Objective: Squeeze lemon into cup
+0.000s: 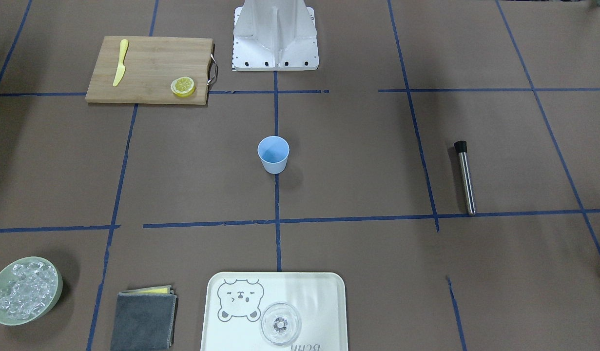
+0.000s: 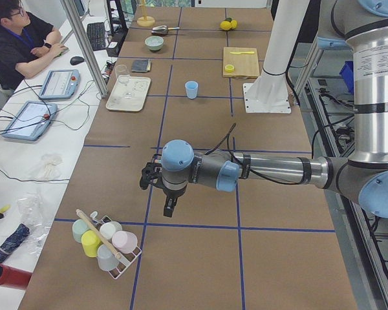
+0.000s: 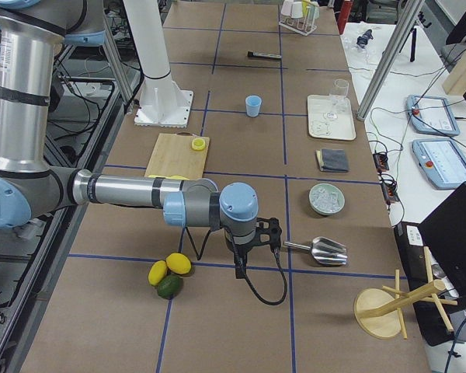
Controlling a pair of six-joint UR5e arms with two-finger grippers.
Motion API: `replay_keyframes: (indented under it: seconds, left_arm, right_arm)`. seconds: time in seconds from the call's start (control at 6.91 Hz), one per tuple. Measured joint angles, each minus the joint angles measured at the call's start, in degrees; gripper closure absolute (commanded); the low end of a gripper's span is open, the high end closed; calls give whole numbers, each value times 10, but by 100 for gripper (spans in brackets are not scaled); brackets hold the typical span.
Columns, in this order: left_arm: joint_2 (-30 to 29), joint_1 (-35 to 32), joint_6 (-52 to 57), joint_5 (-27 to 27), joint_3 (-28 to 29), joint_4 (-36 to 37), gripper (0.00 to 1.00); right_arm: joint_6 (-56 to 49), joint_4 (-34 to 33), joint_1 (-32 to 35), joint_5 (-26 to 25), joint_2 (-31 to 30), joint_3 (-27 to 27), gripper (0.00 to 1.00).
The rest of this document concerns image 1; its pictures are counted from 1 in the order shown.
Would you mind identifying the steel muddler black tip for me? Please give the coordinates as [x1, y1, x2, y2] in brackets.
[454, 140, 477, 216]

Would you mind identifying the light blue paper cup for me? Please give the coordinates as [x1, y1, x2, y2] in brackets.
[257, 136, 290, 174]

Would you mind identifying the white bear serving tray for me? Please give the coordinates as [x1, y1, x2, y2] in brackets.
[200, 272, 348, 351]

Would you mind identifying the wooden cutting board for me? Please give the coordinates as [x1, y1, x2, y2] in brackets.
[85, 36, 216, 106]

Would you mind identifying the yellow plastic knife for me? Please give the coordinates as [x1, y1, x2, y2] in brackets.
[112, 39, 130, 87]

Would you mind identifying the grey folded cloth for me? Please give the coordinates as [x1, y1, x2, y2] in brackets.
[110, 285, 177, 351]

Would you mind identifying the green bowl of ice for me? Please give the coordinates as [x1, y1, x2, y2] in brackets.
[0, 257, 63, 326]

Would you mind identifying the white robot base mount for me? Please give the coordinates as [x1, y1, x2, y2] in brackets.
[232, 0, 320, 71]

